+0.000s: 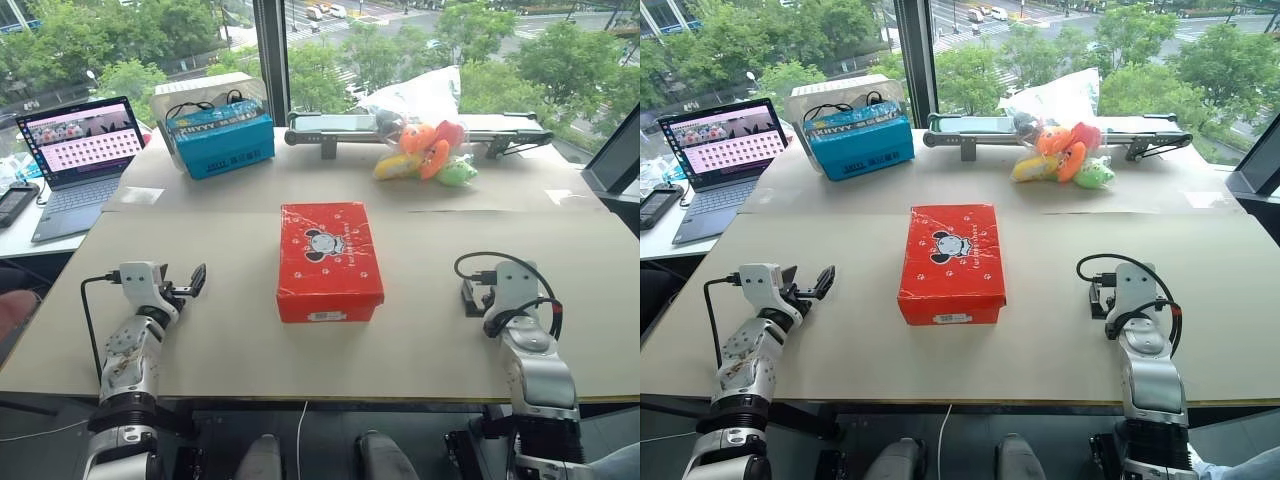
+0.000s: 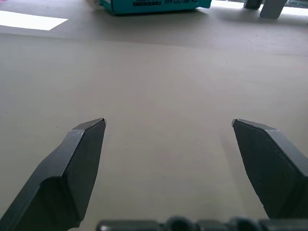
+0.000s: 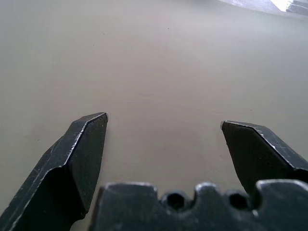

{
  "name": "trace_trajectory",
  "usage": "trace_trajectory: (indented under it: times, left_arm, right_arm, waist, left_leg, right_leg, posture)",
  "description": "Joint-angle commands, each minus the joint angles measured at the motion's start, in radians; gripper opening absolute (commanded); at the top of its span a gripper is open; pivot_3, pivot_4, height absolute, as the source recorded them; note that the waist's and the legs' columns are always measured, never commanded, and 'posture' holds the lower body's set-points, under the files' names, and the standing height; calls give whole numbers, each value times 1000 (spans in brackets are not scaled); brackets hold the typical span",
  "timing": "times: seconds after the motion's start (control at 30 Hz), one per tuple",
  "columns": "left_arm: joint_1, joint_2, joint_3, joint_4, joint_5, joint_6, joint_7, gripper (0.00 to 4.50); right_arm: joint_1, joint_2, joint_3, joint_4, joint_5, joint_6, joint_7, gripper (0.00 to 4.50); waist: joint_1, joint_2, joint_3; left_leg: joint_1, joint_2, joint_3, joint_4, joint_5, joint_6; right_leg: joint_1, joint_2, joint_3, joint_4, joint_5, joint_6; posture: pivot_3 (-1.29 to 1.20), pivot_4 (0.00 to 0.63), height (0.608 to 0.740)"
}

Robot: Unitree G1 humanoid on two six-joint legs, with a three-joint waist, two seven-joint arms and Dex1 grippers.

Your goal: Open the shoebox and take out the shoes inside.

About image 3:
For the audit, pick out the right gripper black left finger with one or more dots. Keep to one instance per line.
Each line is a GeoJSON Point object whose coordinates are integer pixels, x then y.
{"type": "Point", "coordinates": [72, 168]}

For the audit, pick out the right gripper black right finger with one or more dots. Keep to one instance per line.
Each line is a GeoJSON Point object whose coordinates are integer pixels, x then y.
{"type": "Point", "coordinates": [255, 156]}

